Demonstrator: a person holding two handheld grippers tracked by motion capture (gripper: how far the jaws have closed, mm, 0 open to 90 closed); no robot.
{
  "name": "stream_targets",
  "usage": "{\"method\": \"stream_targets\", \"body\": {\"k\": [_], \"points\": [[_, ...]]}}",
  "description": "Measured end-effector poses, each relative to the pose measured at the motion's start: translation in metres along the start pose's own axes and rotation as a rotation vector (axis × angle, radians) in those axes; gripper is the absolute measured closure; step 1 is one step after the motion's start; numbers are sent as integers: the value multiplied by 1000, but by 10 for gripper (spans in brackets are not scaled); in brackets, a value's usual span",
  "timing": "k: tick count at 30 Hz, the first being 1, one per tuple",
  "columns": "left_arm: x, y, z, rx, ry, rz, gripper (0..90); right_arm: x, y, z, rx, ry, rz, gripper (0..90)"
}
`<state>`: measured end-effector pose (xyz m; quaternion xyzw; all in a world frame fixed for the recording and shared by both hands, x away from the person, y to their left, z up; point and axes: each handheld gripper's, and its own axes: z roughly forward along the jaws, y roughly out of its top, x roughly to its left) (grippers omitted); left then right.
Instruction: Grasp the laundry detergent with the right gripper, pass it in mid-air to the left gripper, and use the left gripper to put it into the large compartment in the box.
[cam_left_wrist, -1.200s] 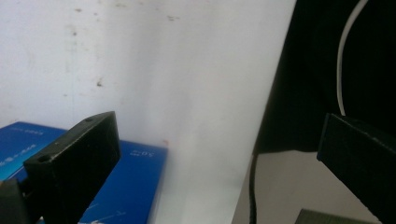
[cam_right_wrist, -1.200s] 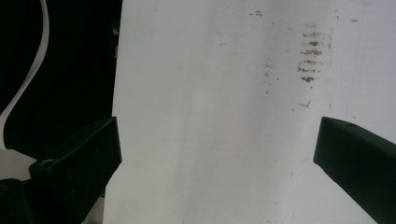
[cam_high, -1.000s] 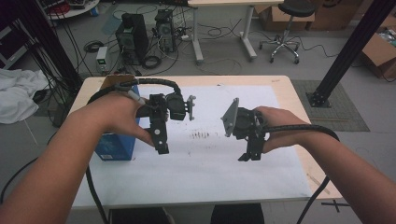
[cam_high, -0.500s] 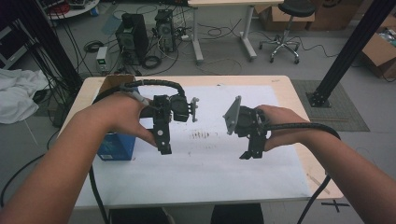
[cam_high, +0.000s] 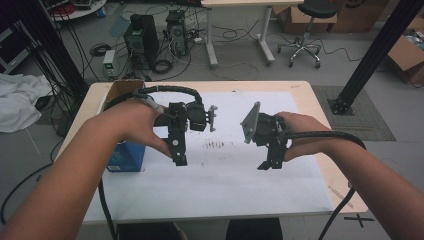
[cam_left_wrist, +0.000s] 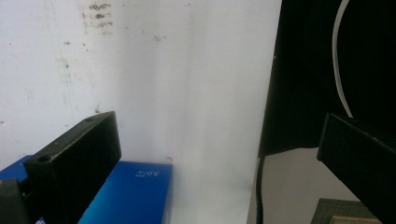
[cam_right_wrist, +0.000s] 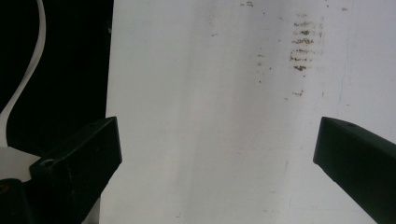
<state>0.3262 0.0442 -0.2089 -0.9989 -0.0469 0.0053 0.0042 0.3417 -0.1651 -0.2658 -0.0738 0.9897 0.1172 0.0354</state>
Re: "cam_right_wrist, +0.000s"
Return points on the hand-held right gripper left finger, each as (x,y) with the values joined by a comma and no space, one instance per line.
(77,174)

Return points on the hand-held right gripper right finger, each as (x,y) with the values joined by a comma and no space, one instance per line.
(361,161)

